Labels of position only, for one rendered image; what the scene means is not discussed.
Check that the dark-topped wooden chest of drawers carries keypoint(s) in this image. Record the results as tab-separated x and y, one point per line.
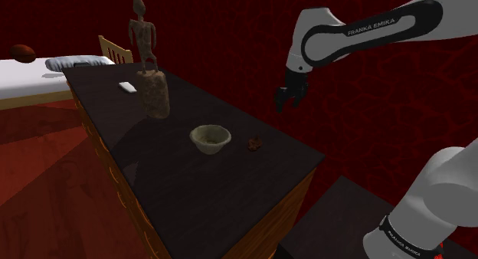
194	183

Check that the small brown lumpy object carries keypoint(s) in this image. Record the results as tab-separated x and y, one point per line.
255	143

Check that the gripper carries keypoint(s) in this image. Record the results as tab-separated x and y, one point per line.
296	82

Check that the pale green bowl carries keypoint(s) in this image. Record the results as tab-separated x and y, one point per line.
210	138

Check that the white remote control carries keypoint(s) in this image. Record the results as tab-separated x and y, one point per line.
127	87

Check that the brown ball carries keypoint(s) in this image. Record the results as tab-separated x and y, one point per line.
23	53

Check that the brown wooden human figure statue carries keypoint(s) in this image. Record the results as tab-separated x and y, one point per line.
148	64

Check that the wooden bed with white mattress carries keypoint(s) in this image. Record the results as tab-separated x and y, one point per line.
22	79

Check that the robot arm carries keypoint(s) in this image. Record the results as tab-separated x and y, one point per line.
418	23

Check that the grey pillow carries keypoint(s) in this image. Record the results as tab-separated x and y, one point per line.
76	61

